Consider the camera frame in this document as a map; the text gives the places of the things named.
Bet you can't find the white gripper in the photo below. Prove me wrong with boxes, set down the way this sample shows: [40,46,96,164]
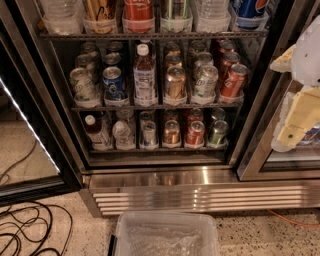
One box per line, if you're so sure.
[270,44,320,152]

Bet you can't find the tea bottle white cap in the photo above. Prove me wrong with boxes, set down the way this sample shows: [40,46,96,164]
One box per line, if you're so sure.
[132,43,158,103]

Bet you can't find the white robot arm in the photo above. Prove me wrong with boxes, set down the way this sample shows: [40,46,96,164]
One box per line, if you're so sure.
[270,15,320,152]

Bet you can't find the right fridge glass door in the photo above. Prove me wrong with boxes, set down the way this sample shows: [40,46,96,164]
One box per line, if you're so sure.
[232,0,320,182]

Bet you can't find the bottom shelf green can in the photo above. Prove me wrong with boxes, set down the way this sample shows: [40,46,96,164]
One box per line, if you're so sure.
[208,120,229,146]

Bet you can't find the shelf green can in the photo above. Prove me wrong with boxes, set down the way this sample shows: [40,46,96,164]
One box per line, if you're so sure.
[208,120,229,146]
[161,0,190,33]

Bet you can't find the top shelf pepsi can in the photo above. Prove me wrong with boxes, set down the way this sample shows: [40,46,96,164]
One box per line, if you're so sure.
[232,0,269,30]

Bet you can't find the bottom shelf red can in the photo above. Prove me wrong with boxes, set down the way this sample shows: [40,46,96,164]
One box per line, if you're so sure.
[185,121,205,148]

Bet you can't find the shelf red can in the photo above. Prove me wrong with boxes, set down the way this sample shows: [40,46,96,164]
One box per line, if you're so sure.
[185,121,205,148]
[124,0,153,33]

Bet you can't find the top shelf right water bottle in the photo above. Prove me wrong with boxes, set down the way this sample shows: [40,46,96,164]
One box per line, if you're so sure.
[196,0,231,33]

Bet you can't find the shelf water bottle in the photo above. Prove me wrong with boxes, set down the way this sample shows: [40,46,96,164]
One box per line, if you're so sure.
[112,121,135,150]
[40,0,85,36]
[196,0,231,33]

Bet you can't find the bottom shelf gold can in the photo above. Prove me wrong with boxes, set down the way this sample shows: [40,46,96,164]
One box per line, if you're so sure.
[163,120,181,147]

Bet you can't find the shelf gold can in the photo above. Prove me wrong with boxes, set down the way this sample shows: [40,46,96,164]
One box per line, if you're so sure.
[163,120,181,147]
[83,0,116,34]

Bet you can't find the top shelf green can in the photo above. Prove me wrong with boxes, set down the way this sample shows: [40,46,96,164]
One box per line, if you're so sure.
[161,0,190,33]

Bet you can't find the bottom shelf silver can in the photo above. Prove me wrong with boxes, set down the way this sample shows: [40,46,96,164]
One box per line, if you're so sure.
[140,121,158,150]

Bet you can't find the top shelf red can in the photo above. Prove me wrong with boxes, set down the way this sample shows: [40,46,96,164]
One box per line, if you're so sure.
[124,0,153,33]

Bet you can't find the bottom shelf water bottle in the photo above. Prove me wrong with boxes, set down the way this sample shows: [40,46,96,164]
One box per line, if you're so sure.
[112,121,135,150]

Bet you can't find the bottom shelf tea bottle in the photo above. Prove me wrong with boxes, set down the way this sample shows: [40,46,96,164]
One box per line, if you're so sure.
[84,115,111,151]

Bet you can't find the top shelf gold can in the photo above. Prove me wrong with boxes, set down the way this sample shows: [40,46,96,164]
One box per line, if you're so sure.
[83,0,116,34]

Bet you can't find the top shelf left water bottle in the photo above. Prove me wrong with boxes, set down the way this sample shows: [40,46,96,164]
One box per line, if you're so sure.
[40,0,85,36]

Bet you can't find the open fridge glass door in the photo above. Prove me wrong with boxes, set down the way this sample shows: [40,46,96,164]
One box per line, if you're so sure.
[0,41,82,206]

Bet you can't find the red soda can front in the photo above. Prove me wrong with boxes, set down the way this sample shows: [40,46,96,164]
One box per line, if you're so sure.
[220,64,248,98]

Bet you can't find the red can second row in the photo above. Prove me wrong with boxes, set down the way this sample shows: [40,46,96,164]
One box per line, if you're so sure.
[219,51,241,83]

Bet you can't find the silver green can front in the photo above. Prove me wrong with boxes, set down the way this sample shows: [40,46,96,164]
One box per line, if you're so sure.
[193,64,219,98]

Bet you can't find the silver can second row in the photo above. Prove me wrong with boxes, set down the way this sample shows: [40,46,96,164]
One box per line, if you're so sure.
[193,52,214,68]

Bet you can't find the gold can front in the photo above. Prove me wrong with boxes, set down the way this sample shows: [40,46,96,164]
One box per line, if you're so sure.
[164,66,186,100]

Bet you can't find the gold can second row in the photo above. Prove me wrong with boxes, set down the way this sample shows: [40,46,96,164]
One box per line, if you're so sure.
[164,54,183,69]

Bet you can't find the blue soda can front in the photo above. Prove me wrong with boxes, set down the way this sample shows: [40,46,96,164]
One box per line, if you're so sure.
[103,66,127,101]

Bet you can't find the blue can second row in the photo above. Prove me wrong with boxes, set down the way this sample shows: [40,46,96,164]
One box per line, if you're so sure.
[103,53,121,68]

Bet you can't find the white green can front left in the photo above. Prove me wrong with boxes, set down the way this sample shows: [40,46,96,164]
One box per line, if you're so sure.
[70,68,98,101]

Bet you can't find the clear plastic bin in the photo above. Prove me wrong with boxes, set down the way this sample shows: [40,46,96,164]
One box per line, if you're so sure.
[108,211,220,256]

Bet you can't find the white can second row left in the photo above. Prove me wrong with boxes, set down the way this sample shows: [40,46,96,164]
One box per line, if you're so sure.
[75,54,96,76]

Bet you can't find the orange cable on floor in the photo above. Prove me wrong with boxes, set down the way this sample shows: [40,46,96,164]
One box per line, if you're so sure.
[266,209,320,229]

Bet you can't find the black cable on floor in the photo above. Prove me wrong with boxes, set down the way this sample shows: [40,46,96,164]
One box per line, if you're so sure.
[0,139,74,256]

